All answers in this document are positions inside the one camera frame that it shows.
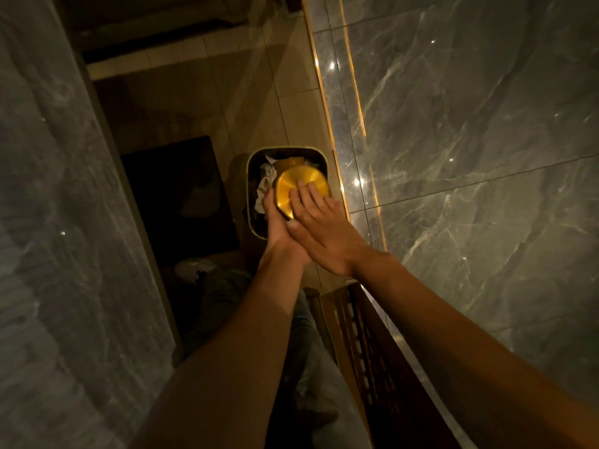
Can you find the crumpled white paper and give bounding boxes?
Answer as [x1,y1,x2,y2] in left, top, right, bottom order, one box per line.
[254,156,280,215]

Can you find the person's grey shoe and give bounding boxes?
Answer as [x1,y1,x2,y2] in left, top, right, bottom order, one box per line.
[174,257,219,285]

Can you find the gold round metal lid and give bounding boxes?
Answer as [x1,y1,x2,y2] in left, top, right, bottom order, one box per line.
[273,165,332,220]

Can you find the black floor mat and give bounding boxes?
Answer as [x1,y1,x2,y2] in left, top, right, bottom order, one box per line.
[120,135,241,268]

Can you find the slatted wooden stool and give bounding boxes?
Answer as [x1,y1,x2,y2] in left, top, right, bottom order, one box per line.
[303,281,463,449]

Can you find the person's left hand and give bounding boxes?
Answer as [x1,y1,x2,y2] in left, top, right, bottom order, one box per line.
[261,188,313,268]

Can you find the person's right forearm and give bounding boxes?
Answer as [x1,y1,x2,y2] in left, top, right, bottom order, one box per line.
[352,251,599,449]

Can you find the person's grey trousers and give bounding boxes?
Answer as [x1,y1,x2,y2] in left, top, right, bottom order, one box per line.
[185,268,373,449]

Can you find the person's right hand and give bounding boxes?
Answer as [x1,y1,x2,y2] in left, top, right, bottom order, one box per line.
[285,181,377,278]

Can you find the person's left forearm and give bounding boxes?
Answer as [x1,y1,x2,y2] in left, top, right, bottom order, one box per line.
[132,250,312,449]

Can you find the yellow wrapper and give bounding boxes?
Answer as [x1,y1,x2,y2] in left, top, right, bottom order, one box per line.
[272,156,308,171]

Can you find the rectangular trash bin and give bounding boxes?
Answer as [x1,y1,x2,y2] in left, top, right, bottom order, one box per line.
[246,146,335,241]

